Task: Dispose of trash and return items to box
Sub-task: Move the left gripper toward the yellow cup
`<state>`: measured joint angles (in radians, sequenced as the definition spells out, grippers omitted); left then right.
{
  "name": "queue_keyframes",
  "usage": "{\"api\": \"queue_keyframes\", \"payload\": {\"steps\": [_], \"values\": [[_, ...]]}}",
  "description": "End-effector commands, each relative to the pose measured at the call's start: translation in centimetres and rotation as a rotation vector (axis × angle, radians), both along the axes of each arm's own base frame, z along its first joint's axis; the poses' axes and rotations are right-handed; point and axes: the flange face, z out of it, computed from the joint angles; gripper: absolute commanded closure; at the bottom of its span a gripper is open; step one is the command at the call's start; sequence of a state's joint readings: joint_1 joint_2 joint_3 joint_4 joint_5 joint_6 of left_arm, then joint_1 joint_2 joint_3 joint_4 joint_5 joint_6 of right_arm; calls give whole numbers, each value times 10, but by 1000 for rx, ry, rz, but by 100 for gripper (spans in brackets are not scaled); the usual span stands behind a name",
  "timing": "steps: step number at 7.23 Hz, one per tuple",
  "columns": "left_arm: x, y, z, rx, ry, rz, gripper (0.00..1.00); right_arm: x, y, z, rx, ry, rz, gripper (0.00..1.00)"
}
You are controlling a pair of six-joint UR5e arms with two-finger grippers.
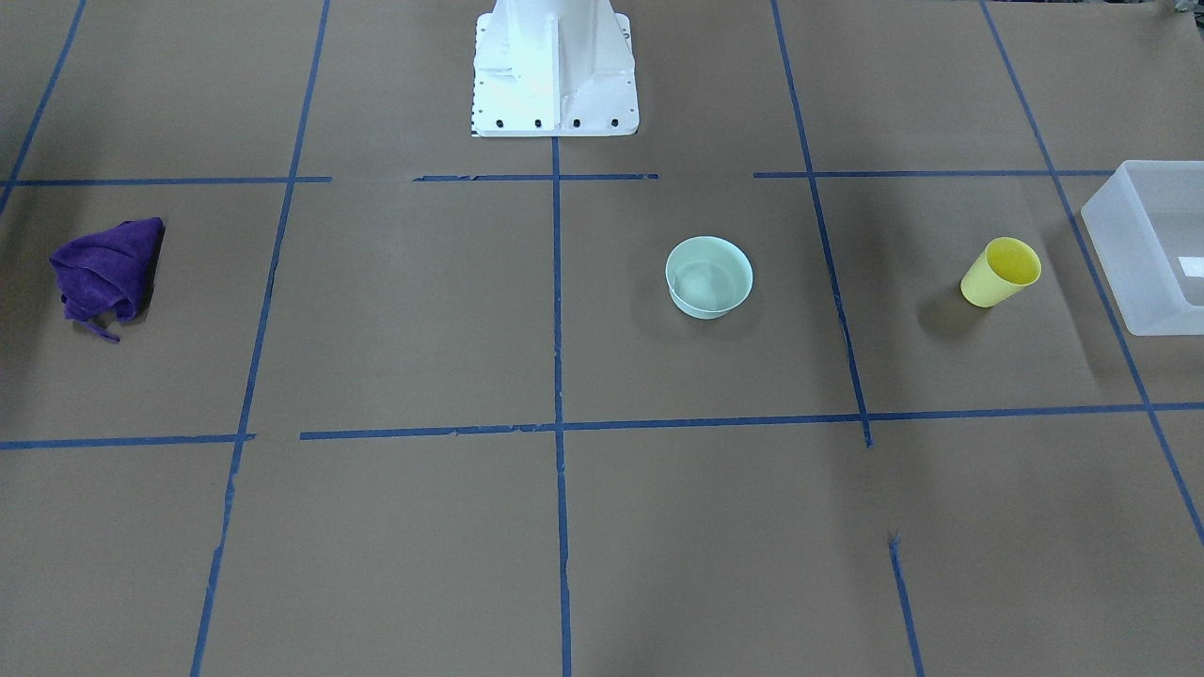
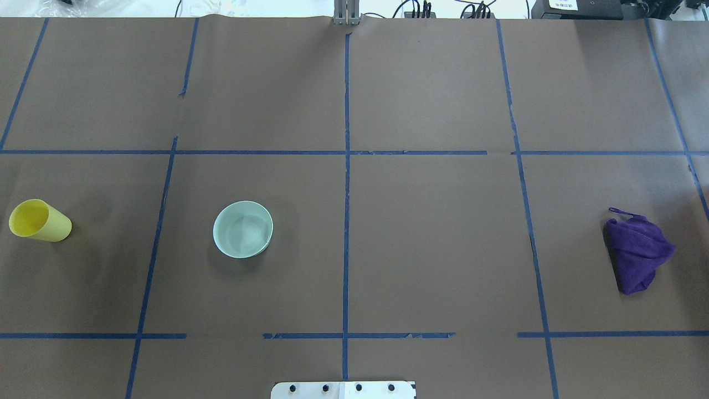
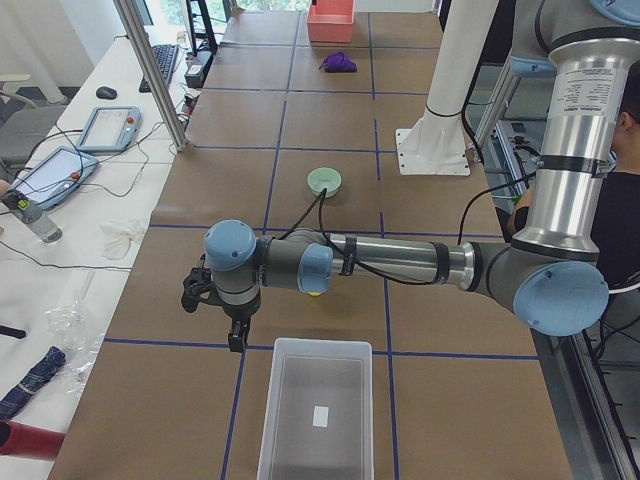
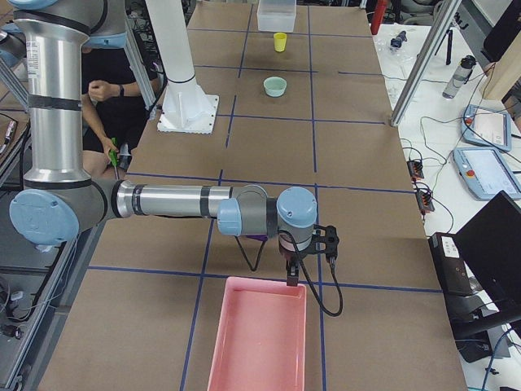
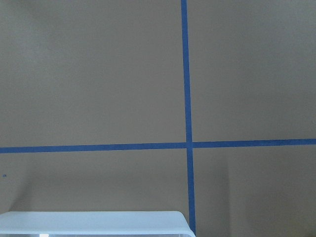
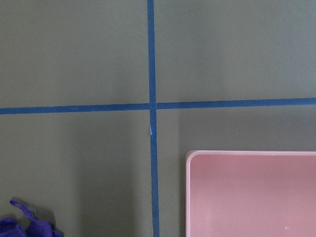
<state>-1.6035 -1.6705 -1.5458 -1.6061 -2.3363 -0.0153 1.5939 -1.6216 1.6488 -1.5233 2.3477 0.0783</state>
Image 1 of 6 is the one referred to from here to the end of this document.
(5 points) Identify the light green bowl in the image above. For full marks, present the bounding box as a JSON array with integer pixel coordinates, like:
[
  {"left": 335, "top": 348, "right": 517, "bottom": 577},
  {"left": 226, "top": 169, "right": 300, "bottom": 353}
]
[{"left": 665, "top": 236, "right": 755, "bottom": 320}]

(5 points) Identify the yellow plastic cup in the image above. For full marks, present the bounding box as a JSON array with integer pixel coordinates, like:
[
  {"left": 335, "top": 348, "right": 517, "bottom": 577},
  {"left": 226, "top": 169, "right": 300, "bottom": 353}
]
[{"left": 960, "top": 237, "right": 1041, "bottom": 308}]

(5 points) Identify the purple cloth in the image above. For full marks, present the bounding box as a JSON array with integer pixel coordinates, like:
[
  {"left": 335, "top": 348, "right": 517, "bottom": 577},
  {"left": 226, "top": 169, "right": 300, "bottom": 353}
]
[{"left": 49, "top": 217, "right": 166, "bottom": 343}]

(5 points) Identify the translucent plastic storage box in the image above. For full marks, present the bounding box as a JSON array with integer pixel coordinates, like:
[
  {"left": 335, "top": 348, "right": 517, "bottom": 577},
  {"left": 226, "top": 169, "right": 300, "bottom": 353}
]
[{"left": 1081, "top": 160, "right": 1203, "bottom": 336}]

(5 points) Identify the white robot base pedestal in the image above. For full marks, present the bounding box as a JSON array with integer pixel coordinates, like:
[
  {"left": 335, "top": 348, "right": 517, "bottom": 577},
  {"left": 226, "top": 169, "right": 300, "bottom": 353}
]
[{"left": 470, "top": 1, "right": 641, "bottom": 139}]

